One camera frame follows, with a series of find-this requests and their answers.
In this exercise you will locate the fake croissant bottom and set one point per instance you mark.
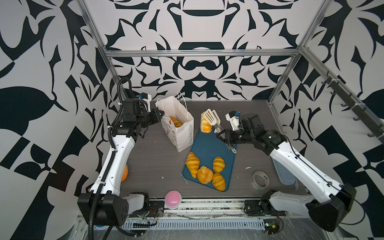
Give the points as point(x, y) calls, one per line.
point(218, 182)

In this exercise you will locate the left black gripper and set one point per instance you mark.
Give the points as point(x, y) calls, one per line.
point(156, 117)

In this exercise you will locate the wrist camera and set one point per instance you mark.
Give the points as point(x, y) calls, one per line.
point(233, 118)
point(145, 102)

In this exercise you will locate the small circuit board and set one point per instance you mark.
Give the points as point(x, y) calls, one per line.
point(273, 228)

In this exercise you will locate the round fake bread roll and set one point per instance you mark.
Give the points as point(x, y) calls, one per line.
point(204, 175)

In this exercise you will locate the long braided fake bread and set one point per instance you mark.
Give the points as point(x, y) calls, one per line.
point(176, 122)

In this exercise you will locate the teal plastic tray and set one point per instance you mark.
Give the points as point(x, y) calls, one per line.
point(207, 147)

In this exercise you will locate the orange plush toy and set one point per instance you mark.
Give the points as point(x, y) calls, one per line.
point(125, 173)

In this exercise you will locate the clear tape roll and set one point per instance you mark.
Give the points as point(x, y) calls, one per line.
point(260, 180)

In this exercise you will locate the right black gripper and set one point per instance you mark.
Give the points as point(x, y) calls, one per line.
point(228, 136)

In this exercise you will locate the fake croissant small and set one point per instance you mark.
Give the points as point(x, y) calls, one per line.
point(218, 164)

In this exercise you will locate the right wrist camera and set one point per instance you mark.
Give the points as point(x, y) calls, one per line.
point(233, 118)

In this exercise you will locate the black hook rail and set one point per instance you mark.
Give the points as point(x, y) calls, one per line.
point(361, 110)

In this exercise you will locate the pink push button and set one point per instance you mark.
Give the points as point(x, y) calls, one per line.
point(173, 199)

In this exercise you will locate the white paper gift bag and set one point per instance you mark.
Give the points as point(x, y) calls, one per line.
point(176, 107)

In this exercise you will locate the white cable duct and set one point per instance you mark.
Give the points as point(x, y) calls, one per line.
point(204, 224)

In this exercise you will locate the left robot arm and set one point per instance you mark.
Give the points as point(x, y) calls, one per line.
point(103, 205)

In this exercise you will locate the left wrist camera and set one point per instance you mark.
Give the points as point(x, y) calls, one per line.
point(145, 102)

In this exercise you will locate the grey blue oval pad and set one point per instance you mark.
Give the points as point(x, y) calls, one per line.
point(285, 176)

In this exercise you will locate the fake croissant large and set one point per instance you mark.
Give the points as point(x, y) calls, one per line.
point(193, 164)

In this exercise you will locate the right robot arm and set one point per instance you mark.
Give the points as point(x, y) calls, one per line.
point(328, 203)

